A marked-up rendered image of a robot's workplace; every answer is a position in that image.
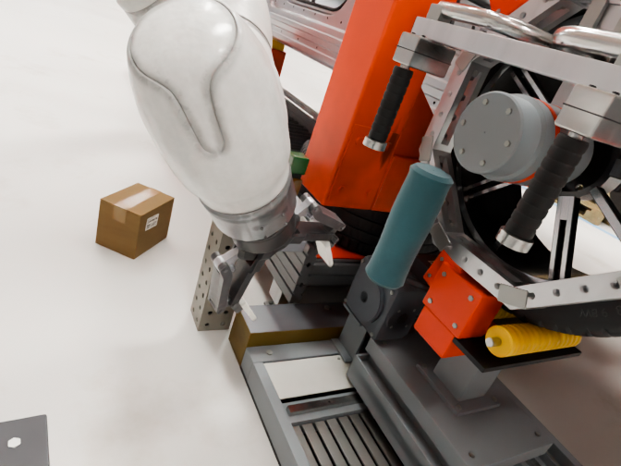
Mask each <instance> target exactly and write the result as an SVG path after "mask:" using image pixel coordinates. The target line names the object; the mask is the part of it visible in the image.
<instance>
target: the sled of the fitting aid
mask: <svg viewBox="0 0 621 466"><path fill-rule="evenodd" d="M347 377H348V378H349V380H350V382H351V383H352V385H353V386H354V387H355V388H356V390H357V392H358V393H359V395H360V397H361V398H362V400H363V402H364V403H365V405H366V406H367V408H368V409H369V411H370V413H371V415H372V416H373V418H374V419H375V421H376V422H377V423H378V425H379V426H380V428H381V430H382V431H383V433H384V435H385V436H386V438H387V440H388V441H389V443H390V444H391V446H392V447H393V449H394V451H395V452H396V454H397V456H398V457H399V458H400V460H401V461H402V463H403V464H404V466H449V465H448V464H447V462H446V461H445V459H444V458H443V456H442V455H441V453H440V452H439V451H438V449H437V448H436V446H435V445H434V444H433V442H432V441H431V439H430V438H429V437H428V436H427V435H426V433H425V432H424V430H423V429H422V428H421V426H420V424H419V423H418V422H417V420H416V419H415V417H414V416H413V415H412V413H411V412H410V410H409V409H408V407H407V406H406V405H405V403H404V402H403V400H402V399H401V398H400V397H399V396H398V394H397V393H396V391H395V390H394V388H393V387H392V386H391V384H390V383H389V381H388V380H387V379H386V377H385V376H384V374H383V373H382V371H381V370H380V369H379V367H378V366H377V364H376V363H375V362H374V360H373V359H372V357H371V356H370V354H369V353H363V354H356V355H355V357H354V359H353V361H352V363H351V364H350V366H349V368H348V371H347ZM513 466H558V465H557V464H556V463H555V462H554V461H553V460H552V459H551V458H550V456H549V455H548V454H547V453H546V452H545V454H543V455H540V456H538V457H536V458H533V459H530V460H526V461H523V462H520V463H518V464H516V465H513Z"/></svg>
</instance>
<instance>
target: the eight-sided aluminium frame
mask: <svg viewBox="0 0 621 466"><path fill-rule="evenodd" d="M591 1H592V0H529V1H528V2H526V3H525V4H524V5H522V6H521V7H519V8H518V9H517V10H515V11H514V12H512V13H511V14H510V15H508V16H510V17H513V18H517V19H519V20H522V21H524V22H527V23H529V24H530V25H533V26H535V27H537V28H539V29H542V30H544V31H549V30H551V29H552V28H554V27H555V26H557V25H558V24H560V23H561V22H563V21H565V20H566V19H568V18H570V17H571V16H573V15H574V14H576V13H578V12H579V11H580V10H581V9H583V8H586V9H588V7H589V6H590V4H591ZM455 63H456V65H455V67H454V70H453V72H452V74H451V76H450V79H449V81H448V82H447V85H446V87H445V89H444V93H443V95H442V97H441V100H440V102H439V104H438V105H437V108H436V110H435V112H434V115H433V117H432V120H431V123H430V125H429V127H428V128H427V131H426V133H425V135H424V136H423V137H422V140H421V144H420V148H419V152H420V158H419V161H420V162H421V163H424V164H428V165H431V166H435V167H437V168H440V169H442V170H443V171H444V172H446V173H448V174H449V175H450V176H451V177H452V179H453V181H454V184H453V185H452V186H451V188H450V189H449V191H448V193H447V195H446V197H445V200H444V203H443V205H442V208H441V210H440V212H439V214H438V215H437V218H436V220H435V222H434V224H433V226H432V229H431V230H430V233H431V235H432V243H433V244H434V245H435V246H436V247H437V248H438V249H439V251H443V250H444V251H445V252H446V253H447V254H448V255H449V257H450V258H451V259H452V260H453V261H454V262H455V263H456V264H457V265H459V266H460V267H461V268H462V269H463V270H464V271H466V272H467V273H468V274H469V275H470V276H472V277H473V278H474V279H475V280H476V281H478V282H479V283H480V284H481V285H482V286H483V287H485V288H486V289H487V290H488V291H489V292H491V293H492V294H493V295H494V296H495V297H496V298H497V300H498V301H500V302H502V303H503V304H504V305H505V306H506V307H507V308H509V309H510V310H520V309H523V310H529V309H543V308H546V307H551V306H560V305H569V304H579V303H587V302H596V301H606V300H621V271H614V272H609V273H602V274H596V275H590V276H579V277H572V278H567V279H560V280H554V281H548V282H541V283H536V284H530V283H529V282H528V281H526V280H525V279H524V278H522V277H521V276H519V275H518V274H517V273H516V272H514V271H513V270H512V269H510V268H509V267H508V266H506V265H505V264H503V263H502V262H501V261H499V260H498V259H497V258H495V257H494V256H493V255H492V254H490V253H489V252H488V251H486V250H485V249H484V248H483V247H482V246H480V245H479V244H478V243H476V242H475V241H474V240H472V239H471V238H469V237H468V236H467V235H466V234H465V233H464V230H463V225H462V219H461V213H460V208H459V202H458V197H457V186H456V181H455V175H454V169H453V164H452V158H451V152H452V149H453V147H454V133H455V128H456V125H457V122H458V120H459V118H460V116H461V114H462V113H463V111H464V110H465V108H466V107H467V106H468V105H469V104H470V103H471V102H472V101H473V100H474V99H476V98H477V96H478V94H479V92H480V90H481V86H482V84H483V83H484V81H485V79H486V77H487V75H488V73H489V71H490V69H491V68H492V67H493V66H495V65H496V64H498V63H500V62H498V61H495V60H492V59H489V58H486V57H483V56H479V55H474V54H471V53H468V52H465V51H461V53H460V56H459V58H458V59H457V61H456V62H455Z"/></svg>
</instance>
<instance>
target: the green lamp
mask: <svg viewBox="0 0 621 466"><path fill-rule="evenodd" d="M309 161H310V159H309V158H308V157H307V156H306V155H305V154H304V153H299V152H293V151H290V155H289V160H288V162H289V163H290V167H291V173H292V174H297V175H305V173H306V170H307V167H308V164H309Z"/></svg>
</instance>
